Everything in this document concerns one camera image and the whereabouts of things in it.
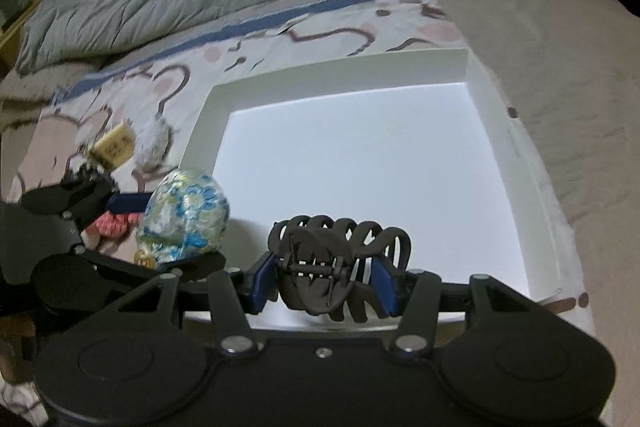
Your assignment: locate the small yellow patterned box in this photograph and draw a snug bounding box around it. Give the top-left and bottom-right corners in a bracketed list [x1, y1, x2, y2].
[89, 123, 136, 168]

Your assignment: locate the silver foil ball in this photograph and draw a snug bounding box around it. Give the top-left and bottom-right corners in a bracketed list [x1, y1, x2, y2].
[132, 117, 171, 172]

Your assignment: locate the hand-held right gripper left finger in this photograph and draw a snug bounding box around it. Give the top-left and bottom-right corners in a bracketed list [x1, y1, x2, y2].
[117, 252, 278, 355]

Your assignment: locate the cartoon printed blanket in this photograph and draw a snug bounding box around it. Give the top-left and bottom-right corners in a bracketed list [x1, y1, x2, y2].
[0, 0, 596, 427]

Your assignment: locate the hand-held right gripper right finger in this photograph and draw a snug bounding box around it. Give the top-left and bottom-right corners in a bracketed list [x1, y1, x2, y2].
[371, 257, 547, 354]

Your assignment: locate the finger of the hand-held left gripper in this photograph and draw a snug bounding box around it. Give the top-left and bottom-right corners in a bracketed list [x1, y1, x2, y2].
[75, 251, 228, 295]
[20, 179, 152, 254]

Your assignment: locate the white cardboard box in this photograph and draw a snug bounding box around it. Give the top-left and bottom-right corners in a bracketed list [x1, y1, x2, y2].
[177, 48, 583, 333]

